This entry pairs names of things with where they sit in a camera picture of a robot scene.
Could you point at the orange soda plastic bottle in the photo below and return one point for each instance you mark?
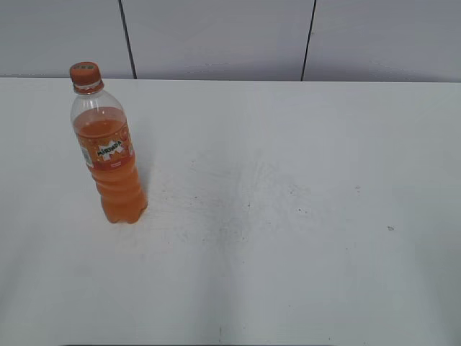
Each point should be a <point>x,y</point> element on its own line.
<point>102,132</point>

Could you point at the orange bottle cap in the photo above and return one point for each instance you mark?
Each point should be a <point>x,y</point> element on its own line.
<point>84,73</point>

